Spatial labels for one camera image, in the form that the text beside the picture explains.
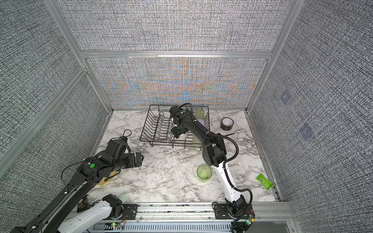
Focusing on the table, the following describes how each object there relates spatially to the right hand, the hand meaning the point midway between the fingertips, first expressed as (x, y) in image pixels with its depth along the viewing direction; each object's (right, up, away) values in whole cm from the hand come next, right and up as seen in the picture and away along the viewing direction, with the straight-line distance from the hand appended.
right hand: (181, 127), depth 96 cm
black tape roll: (+34, +2, +13) cm, 36 cm away
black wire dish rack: (-17, -3, +4) cm, 18 cm away
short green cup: (+14, -27, -10) cm, 32 cm away
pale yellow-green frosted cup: (+9, -9, -6) cm, 14 cm away
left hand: (-21, -15, -23) cm, 34 cm away
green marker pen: (+48, -31, -14) cm, 59 cm away
